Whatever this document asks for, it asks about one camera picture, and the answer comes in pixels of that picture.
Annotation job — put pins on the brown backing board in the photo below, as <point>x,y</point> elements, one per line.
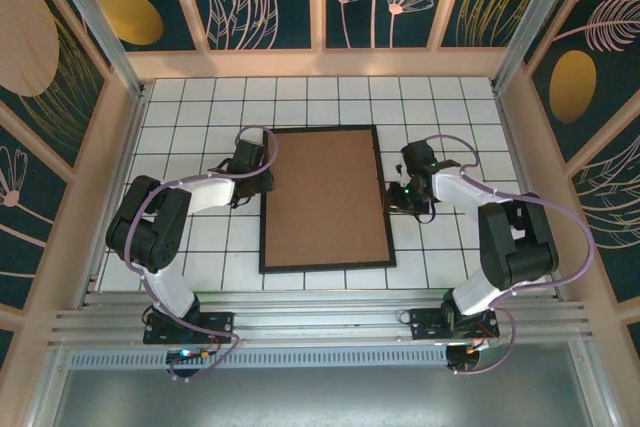
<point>325,197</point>

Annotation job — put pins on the black picture frame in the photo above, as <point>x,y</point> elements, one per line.
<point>325,267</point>

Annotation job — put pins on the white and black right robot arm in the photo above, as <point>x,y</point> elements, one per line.
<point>520,247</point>

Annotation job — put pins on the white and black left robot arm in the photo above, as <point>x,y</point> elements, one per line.
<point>150,227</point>

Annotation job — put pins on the small circuit board with LEDs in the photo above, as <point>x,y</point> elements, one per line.
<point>187,354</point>

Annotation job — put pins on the grey metal sheet panel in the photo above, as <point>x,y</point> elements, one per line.
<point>320,397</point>

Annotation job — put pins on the aluminium table side rail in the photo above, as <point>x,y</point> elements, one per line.
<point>517,147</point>
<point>125,147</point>

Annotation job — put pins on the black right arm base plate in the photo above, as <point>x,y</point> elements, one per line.
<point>425,324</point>

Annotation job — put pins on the long aluminium mounting rail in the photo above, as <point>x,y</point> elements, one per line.
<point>325,319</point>

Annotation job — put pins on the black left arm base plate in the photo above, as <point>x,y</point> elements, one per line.
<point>220,322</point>

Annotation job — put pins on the aluminium corner post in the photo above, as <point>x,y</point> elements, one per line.
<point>95,22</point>
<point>535,22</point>

